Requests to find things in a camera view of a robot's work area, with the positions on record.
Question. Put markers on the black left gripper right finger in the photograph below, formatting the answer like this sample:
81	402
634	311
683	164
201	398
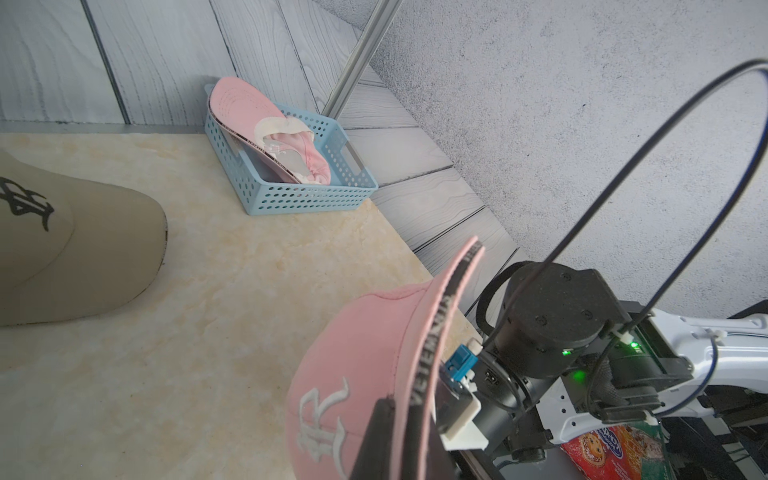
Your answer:
423	455

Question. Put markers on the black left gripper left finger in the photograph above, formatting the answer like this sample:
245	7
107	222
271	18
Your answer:
373	459

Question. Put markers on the pink baseball cap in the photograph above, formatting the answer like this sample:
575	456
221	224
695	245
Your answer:
386	343
282	143

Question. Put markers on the beige baseball cap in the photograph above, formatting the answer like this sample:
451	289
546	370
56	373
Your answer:
72	248

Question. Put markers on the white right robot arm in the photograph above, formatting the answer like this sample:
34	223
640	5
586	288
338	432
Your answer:
566	357

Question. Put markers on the red cookie snack packet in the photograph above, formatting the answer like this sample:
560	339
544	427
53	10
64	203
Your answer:
630	451

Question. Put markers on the right aluminium frame post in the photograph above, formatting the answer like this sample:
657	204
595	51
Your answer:
371	37

